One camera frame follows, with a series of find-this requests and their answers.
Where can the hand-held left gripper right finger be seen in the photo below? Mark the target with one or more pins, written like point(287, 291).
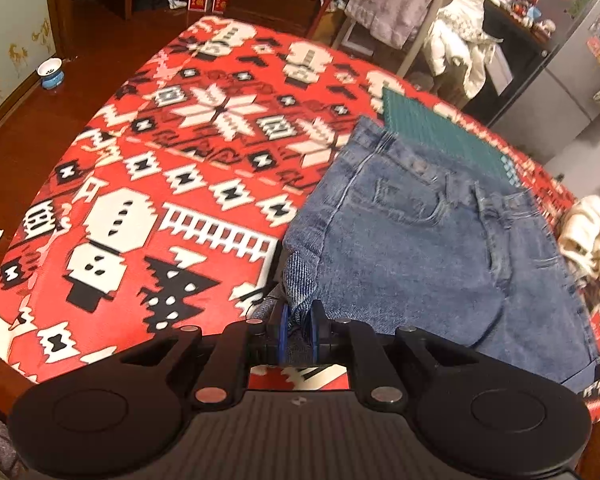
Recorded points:
point(314, 330)

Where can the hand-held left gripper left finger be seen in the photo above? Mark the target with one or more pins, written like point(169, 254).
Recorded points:
point(283, 330)

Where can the blue denim jeans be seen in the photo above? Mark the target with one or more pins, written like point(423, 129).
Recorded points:
point(420, 260)

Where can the white clothes pile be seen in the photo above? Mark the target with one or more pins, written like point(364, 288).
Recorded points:
point(455, 45)

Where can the red patterned blanket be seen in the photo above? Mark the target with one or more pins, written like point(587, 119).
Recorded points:
point(130, 185)

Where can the green cutting mat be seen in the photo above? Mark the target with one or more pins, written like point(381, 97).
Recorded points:
point(430, 130)

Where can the cream striped-cuff sweater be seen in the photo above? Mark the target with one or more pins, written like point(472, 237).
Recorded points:
point(585, 240)

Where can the blue white pet bowl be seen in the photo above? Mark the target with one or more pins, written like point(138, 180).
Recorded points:
point(49, 74)

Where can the silver refrigerator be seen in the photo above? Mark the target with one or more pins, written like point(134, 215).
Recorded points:
point(565, 60)

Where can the white chair frame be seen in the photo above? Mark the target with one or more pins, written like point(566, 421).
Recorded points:
point(420, 45)

